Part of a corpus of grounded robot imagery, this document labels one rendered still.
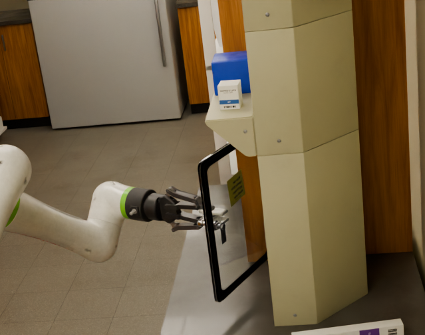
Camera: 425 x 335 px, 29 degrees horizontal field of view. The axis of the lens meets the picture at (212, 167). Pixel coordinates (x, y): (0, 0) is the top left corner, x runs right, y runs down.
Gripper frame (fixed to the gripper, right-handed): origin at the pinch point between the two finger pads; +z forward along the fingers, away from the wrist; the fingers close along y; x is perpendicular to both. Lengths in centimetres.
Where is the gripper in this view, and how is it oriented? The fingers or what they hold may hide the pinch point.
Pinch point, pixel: (213, 215)
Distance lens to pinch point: 222.1
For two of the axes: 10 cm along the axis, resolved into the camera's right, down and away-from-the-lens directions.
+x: 5.2, -3.5, 7.8
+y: -1.1, -9.3, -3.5
